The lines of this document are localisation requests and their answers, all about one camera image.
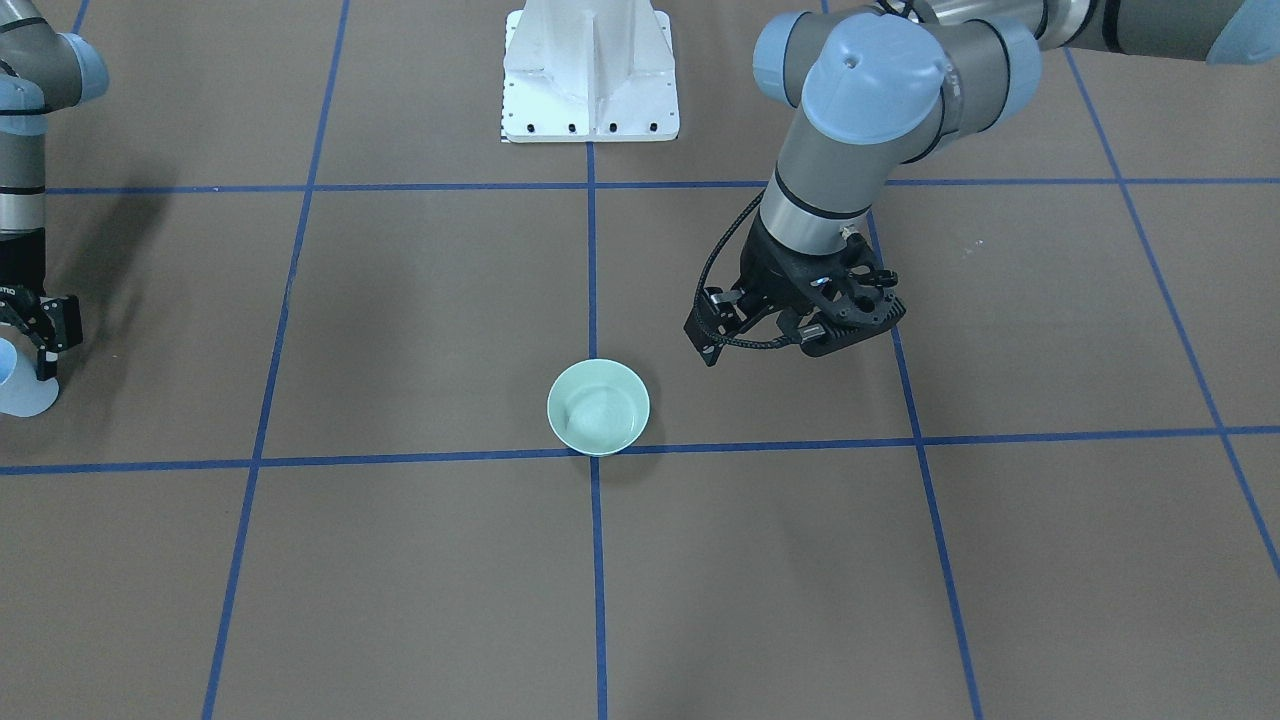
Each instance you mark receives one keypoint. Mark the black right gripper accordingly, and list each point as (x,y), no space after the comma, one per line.
(20,268)

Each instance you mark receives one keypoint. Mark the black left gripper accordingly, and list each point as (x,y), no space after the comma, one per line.
(768,266)

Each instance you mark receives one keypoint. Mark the light blue cup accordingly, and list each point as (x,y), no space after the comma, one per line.
(22,395)

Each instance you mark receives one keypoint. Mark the green ceramic bowl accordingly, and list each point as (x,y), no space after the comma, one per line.
(598,407)

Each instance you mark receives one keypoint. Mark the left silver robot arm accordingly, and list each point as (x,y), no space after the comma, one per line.
(885,85)

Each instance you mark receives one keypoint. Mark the brown paper table cover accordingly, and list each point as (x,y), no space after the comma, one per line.
(379,417)

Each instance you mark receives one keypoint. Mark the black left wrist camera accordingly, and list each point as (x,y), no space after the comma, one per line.
(714,323)

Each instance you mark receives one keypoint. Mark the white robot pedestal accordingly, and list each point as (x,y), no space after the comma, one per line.
(589,72)

